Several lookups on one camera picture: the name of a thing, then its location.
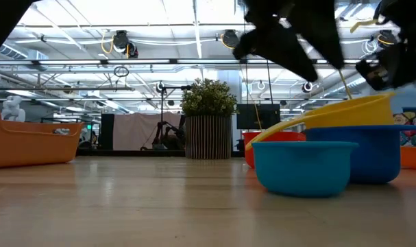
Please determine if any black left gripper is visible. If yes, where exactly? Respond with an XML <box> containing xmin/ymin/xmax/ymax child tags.
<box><xmin>233</xmin><ymin>0</ymin><xmax>345</xmax><ymax>83</ymax></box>

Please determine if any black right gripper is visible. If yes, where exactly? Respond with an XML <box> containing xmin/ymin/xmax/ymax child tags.
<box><xmin>356</xmin><ymin>0</ymin><xmax>416</xmax><ymax>91</ymax></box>

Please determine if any yellow measuring cup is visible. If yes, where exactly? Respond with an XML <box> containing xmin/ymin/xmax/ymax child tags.
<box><xmin>245</xmin><ymin>91</ymin><xmax>397</xmax><ymax>152</ymax></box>

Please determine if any red measuring cup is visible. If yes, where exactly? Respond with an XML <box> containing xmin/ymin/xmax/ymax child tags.
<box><xmin>242</xmin><ymin>131</ymin><xmax>307</xmax><ymax>169</ymax></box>

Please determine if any orange measuring cup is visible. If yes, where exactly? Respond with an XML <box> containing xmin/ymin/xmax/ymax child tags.
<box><xmin>400</xmin><ymin>145</ymin><xmax>416</xmax><ymax>170</ymax></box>

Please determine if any medium blue measuring cup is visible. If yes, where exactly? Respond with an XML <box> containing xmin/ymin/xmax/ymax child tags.
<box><xmin>305</xmin><ymin>123</ymin><xmax>416</xmax><ymax>185</ymax></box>

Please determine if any light blue measuring cup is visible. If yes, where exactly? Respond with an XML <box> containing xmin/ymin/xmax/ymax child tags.
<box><xmin>251</xmin><ymin>141</ymin><xmax>359</xmax><ymax>198</ymax></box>

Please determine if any orange plastic basket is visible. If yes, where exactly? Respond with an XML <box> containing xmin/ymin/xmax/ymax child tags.
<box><xmin>0</xmin><ymin>106</ymin><xmax>84</xmax><ymax>169</ymax></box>

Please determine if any black monitor screen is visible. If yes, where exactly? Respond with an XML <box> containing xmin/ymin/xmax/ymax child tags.
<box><xmin>236</xmin><ymin>104</ymin><xmax>282</xmax><ymax>131</ymax></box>

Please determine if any green plant in striped pot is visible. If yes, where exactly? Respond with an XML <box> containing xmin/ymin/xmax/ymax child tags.
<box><xmin>181</xmin><ymin>78</ymin><xmax>238</xmax><ymax>160</ymax></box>

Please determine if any black tripod stand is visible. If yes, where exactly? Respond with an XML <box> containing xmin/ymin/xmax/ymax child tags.
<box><xmin>158</xmin><ymin>85</ymin><xmax>192</xmax><ymax>152</ymax></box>

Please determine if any beige cloth curtain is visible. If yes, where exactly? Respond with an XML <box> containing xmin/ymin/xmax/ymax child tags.
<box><xmin>113</xmin><ymin>112</ymin><xmax>184</xmax><ymax>149</ymax></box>

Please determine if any black upright panel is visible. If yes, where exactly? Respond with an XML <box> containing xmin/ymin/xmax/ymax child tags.
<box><xmin>101</xmin><ymin>113</ymin><xmax>115</xmax><ymax>151</ymax></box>

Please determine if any black hanging cable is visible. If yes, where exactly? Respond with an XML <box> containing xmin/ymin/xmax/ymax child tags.
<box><xmin>265</xmin><ymin>60</ymin><xmax>276</xmax><ymax>106</ymax></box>

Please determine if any yellow hanging cable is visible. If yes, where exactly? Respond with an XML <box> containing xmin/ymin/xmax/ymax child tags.
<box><xmin>337</xmin><ymin>68</ymin><xmax>352</xmax><ymax>100</ymax></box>

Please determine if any colourful wall poster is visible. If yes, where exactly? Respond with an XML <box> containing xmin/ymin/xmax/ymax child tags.
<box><xmin>393</xmin><ymin>111</ymin><xmax>416</xmax><ymax>148</ymax></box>

